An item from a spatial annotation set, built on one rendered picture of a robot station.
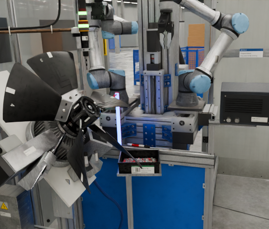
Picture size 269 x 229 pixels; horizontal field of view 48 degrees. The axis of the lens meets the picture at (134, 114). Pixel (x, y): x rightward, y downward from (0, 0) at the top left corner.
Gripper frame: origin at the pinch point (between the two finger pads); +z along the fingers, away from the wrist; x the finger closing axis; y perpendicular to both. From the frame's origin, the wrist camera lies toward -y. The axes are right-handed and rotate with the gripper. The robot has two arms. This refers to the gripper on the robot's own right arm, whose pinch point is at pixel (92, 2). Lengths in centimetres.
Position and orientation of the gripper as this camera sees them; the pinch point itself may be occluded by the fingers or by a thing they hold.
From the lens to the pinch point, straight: 153.4
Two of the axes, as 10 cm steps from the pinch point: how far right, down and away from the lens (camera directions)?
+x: -9.9, -0.1, 1.4
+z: -1.4, 2.8, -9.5
